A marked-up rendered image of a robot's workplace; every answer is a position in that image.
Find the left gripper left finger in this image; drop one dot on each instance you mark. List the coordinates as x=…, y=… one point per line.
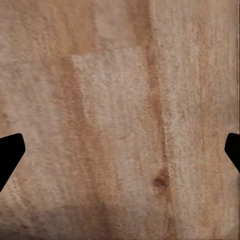
x=12, y=148

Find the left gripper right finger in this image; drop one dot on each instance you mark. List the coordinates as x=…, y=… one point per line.
x=232, y=149

